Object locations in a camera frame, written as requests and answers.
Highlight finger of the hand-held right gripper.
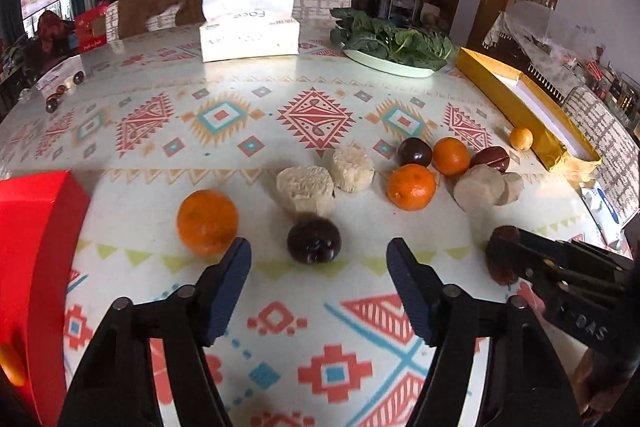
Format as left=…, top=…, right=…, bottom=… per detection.
left=515, top=228, right=608, bottom=265
left=515, top=263, right=566, bottom=308

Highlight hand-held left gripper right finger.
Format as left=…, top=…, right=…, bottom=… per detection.
left=386, top=237, right=583, bottom=427

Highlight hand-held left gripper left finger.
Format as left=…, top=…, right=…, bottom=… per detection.
left=57, top=237, right=253, bottom=427

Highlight dark red jujube date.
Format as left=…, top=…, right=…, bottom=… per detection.
left=470, top=148, right=511, bottom=172
left=486, top=226, right=523, bottom=286

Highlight small beige sugarcane piece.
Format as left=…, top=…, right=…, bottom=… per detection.
left=500, top=172, right=525, bottom=206

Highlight large orange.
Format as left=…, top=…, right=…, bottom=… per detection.
left=176, top=189, right=240, bottom=257

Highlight dark purple plum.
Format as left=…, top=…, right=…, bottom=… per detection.
left=397, top=137, right=433, bottom=168
left=286, top=215, right=343, bottom=265

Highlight orange mandarin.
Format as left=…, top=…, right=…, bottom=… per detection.
left=387, top=164, right=437, bottom=212
left=431, top=137, right=472, bottom=176

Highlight red cardboard box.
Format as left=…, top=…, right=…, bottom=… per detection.
left=0, top=170, right=91, bottom=427

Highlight person's right hand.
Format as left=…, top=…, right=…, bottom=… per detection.
left=570, top=349, right=603, bottom=425

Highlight white blue tissue pack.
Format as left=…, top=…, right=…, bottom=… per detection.
left=580, top=182, right=623, bottom=250

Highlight patterned tablecloth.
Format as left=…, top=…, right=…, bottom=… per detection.
left=0, top=19, right=640, bottom=427

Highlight small orange kumquat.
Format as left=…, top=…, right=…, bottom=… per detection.
left=509, top=127, right=534, bottom=152

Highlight gold cardboard box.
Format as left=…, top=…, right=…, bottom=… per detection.
left=456, top=47, right=602, bottom=172

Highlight table with lace cloth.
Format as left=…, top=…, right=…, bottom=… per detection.
left=481, top=2, right=583, bottom=82

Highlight white oval plate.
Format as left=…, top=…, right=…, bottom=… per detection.
left=342, top=48, right=435, bottom=78

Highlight green spinach leaves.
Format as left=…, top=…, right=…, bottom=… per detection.
left=330, top=7, right=457, bottom=70

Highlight white tissue box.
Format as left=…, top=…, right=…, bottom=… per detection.
left=199, top=0, right=301, bottom=62

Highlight red gift box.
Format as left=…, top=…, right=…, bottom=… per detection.
left=74, top=3, right=110, bottom=54

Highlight brown chair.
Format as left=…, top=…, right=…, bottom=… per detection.
left=105, top=0, right=233, bottom=40

